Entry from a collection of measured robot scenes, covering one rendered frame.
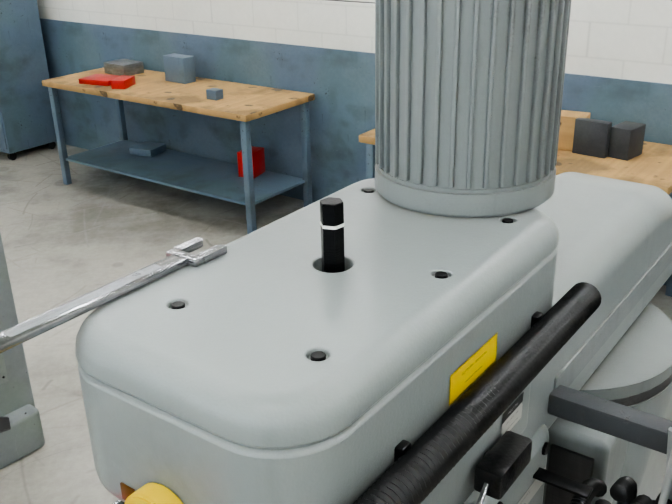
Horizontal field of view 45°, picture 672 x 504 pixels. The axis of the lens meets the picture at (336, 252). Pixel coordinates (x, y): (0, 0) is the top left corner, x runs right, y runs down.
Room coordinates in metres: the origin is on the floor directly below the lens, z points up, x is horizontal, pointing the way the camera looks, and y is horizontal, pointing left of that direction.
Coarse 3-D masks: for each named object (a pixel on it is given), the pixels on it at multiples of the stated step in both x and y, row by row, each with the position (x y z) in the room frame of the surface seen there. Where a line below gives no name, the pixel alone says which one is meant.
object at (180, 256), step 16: (192, 240) 0.72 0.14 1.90; (176, 256) 0.68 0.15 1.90; (192, 256) 0.68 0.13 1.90; (208, 256) 0.68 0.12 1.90; (144, 272) 0.64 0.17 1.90; (160, 272) 0.65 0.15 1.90; (112, 288) 0.62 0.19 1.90; (128, 288) 0.62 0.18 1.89; (64, 304) 0.59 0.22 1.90; (80, 304) 0.59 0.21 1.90; (96, 304) 0.59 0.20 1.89; (32, 320) 0.56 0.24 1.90; (48, 320) 0.56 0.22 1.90; (64, 320) 0.57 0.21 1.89; (0, 336) 0.54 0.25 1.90; (16, 336) 0.54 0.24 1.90; (32, 336) 0.55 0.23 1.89; (0, 352) 0.52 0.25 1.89
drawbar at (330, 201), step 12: (324, 204) 0.67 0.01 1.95; (336, 204) 0.66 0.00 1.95; (324, 216) 0.66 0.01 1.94; (336, 216) 0.66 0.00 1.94; (324, 240) 0.66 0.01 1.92; (336, 240) 0.66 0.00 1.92; (324, 252) 0.66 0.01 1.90; (336, 252) 0.66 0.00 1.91; (324, 264) 0.67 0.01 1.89; (336, 264) 0.66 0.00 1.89
